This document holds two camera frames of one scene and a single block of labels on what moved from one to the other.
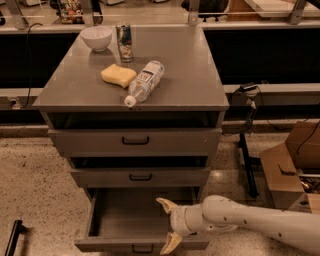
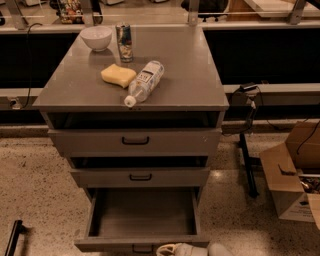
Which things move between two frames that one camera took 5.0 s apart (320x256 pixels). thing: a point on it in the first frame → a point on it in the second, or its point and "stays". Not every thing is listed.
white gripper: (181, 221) → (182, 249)
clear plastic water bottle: (145, 83) stays
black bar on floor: (18, 229) stays
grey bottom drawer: (131, 220) stays
